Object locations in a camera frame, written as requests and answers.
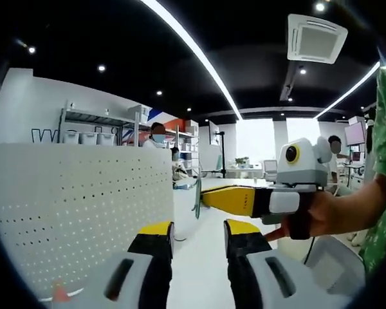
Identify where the grey metal shelf rack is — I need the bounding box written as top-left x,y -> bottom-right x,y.
59,101 -> 202,178

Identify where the black monitor stand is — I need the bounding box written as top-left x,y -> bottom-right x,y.
208,120 -> 228,178

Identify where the person's right hand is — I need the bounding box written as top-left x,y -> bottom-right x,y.
265,191 -> 348,242

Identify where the white ceiling air conditioner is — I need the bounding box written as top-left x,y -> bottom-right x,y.
287,13 -> 348,64

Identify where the grey mesh office chair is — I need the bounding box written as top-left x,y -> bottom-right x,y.
305,236 -> 366,290

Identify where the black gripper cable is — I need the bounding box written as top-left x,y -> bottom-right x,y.
304,237 -> 317,265

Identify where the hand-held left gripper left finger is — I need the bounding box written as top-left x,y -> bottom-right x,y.
104,221 -> 175,309

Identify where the green hook assembly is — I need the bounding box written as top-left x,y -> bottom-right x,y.
192,176 -> 203,220

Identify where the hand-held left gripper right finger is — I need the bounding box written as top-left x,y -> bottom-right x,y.
223,218 -> 313,309

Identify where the person in green shirt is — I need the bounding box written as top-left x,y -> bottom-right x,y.
362,66 -> 386,274

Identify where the white perforated mounting plate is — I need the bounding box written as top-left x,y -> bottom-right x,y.
0,143 -> 175,302

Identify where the pink screen monitor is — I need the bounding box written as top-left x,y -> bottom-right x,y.
344,116 -> 367,146

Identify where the long ceiling light strip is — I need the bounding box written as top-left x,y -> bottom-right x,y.
141,0 -> 244,122

